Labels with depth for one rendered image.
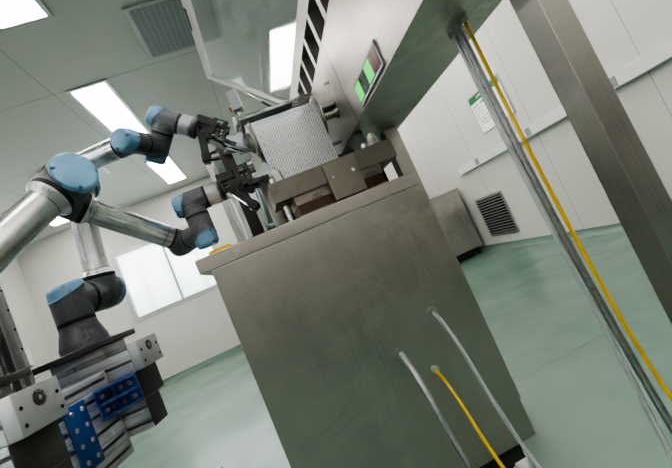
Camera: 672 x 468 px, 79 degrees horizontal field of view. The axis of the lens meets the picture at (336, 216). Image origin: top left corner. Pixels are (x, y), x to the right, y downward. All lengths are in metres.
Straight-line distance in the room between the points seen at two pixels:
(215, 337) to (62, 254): 2.69
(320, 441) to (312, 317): 0.31
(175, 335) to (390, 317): 6.14
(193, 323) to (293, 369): 5.98
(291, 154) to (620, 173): 0.96
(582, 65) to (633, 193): 0.24
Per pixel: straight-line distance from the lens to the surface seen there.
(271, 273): 1.11
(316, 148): 1.44
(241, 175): 1.39
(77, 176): 1.24
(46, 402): 1.16
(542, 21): 0.89
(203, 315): 7.03
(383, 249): 1.15
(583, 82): 0.87
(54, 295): 1.64
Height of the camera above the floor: 0.77
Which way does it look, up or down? 5 degrees up
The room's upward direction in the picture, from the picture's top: 24 degrees counter-clockwise
